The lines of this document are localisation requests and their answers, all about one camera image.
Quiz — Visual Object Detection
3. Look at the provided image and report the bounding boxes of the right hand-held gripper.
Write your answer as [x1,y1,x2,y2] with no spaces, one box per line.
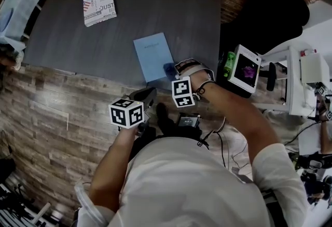
[171,58,215,108]

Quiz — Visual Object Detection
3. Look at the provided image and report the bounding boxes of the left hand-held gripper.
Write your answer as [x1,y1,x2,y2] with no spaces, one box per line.
[108,87,158,136]

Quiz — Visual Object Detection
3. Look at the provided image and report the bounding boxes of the dark blue cloth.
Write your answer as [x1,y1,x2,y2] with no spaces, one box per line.
[163,62,177,77]

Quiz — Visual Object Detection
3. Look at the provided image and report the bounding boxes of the light blue notebook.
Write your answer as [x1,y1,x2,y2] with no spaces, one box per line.
[133,32,175,83]

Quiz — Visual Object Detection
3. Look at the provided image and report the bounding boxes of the person's right forearm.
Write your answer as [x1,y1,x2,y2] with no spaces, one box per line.
[199,82,281,167]

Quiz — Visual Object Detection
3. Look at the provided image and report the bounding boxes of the person's left forearm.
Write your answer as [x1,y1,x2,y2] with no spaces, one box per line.
[89,127,138,212]

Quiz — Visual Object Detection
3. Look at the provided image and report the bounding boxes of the person's right hand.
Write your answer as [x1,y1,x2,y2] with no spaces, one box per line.
[190,69,215,91]

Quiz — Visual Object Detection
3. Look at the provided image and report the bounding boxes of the black wrist band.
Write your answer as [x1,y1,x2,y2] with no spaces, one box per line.
[195,80,213,100]

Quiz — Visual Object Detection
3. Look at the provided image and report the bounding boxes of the person's black trousers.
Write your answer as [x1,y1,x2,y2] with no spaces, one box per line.
[128,103,205,159]

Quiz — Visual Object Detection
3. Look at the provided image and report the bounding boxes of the green bottle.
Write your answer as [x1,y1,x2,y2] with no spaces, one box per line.
[223,51,236,78]

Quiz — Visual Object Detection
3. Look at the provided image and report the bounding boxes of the black waist device with screen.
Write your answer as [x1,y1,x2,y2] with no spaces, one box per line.
[177,112,200,128]

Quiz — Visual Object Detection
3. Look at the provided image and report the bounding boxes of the dark table with white legs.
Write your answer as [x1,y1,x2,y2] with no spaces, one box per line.
[22,0,222,94]

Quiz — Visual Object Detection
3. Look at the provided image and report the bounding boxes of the black covered chair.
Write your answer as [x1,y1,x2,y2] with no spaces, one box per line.
[220,0,311,56]

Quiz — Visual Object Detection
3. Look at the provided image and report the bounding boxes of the person's white shirt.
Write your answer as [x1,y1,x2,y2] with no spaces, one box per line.
[76,136,308,227]

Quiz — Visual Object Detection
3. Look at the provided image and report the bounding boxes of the white printed book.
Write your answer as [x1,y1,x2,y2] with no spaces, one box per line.
[82,0,117,27]

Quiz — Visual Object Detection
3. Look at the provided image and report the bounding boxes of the white desk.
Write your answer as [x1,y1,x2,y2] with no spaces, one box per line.
[255,46,332,118]

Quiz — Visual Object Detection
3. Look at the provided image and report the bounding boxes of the cream box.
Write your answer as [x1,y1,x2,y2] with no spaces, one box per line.
[300,52,329,84]

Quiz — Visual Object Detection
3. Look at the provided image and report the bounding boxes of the table with light blue cloth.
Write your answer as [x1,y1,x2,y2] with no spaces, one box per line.
[0,0,49,52]

